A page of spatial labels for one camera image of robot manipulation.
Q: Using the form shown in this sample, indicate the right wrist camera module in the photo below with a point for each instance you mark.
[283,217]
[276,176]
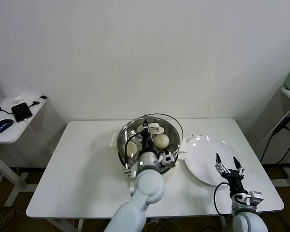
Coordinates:
[255,198]

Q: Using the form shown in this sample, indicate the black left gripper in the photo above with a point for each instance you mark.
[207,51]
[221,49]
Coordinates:
[147,146]

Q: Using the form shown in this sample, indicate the white side desk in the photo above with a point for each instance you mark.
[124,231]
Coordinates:
[4,138]

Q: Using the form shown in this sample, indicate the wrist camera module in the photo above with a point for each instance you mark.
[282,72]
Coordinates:
[167,159]
[255,198]

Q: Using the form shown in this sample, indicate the blue computer mouse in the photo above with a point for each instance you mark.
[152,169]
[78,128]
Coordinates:
[3,125]

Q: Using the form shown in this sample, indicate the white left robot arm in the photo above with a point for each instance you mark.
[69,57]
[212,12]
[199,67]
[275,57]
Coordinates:
[147,186]

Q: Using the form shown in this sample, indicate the white round plate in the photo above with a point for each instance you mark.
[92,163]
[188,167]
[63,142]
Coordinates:
[203,154]

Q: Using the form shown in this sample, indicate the black smartphone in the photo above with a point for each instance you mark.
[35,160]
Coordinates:
[21,111]

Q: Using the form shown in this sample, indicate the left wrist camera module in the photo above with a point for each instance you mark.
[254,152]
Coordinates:
[167,159]

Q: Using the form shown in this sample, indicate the black usb adapter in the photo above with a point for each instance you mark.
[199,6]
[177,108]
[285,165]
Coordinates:
[39,99]

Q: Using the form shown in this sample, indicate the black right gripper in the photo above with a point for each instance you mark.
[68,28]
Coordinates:
[234,181]

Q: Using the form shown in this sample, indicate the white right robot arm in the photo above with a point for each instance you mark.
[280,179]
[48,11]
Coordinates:
[249,222]

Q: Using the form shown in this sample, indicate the stainless steel steamer basket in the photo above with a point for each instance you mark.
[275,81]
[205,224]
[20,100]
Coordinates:
[122,159]

